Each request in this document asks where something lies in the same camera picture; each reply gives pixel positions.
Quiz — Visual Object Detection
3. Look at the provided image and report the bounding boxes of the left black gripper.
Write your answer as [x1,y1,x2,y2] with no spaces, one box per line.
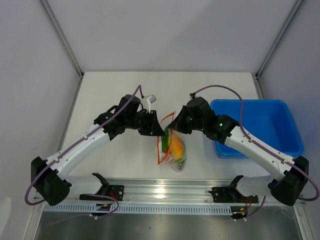
[125,109,165,137]

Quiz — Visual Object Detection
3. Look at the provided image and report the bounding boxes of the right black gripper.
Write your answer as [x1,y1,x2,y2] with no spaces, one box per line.
[168,105,205,135]

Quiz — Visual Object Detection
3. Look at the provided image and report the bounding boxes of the green toy chili pepper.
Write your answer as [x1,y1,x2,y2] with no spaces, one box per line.
[161,127,169,153]

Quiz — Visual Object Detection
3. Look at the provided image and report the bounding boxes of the clear zip bag orange zipper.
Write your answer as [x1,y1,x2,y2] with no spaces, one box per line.
[156,111,187,172]

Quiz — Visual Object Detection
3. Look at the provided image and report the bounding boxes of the green toy grapes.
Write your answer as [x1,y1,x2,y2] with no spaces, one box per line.
[175,155,187,172]

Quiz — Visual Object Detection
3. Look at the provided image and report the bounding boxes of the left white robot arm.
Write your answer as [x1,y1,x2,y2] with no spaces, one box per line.
[31,94,165,206]

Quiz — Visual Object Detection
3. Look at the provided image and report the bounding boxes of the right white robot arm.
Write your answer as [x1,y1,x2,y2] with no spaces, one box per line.
[168,97,309,206]

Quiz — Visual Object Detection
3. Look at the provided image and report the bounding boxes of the blue plastic tray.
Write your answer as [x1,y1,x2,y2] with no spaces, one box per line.
[210,99,304,159]

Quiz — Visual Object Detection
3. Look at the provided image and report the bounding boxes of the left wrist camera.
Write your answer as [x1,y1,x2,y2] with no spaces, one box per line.
[141,94,157,112]

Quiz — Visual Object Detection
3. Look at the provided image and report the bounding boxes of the aluminium mounting rail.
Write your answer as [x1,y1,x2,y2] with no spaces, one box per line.
[32,177,307,206]

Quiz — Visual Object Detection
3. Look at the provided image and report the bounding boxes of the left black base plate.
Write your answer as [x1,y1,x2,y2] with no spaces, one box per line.
[79,185,125,201]

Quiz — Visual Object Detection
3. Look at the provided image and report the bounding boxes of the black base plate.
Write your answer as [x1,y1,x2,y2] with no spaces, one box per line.
[208,186,259,204]
[79,185,125,201]

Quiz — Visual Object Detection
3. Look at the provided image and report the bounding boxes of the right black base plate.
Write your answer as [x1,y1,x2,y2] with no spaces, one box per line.
[208,186,259,204]

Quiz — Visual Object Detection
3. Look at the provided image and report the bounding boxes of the right aluminium frame post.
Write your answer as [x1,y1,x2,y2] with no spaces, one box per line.
[254,0,307,78]

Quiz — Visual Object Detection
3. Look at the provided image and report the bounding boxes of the aluminium frame post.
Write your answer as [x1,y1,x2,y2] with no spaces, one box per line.
[254,0,307,78]
[37,0,85,78]

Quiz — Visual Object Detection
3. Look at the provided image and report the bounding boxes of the white slotted cable duct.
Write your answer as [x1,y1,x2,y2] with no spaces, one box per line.
[44,202,233,216]

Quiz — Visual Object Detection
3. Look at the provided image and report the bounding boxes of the left aluminium frame post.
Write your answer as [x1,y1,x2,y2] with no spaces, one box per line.
[37,0,85,78]

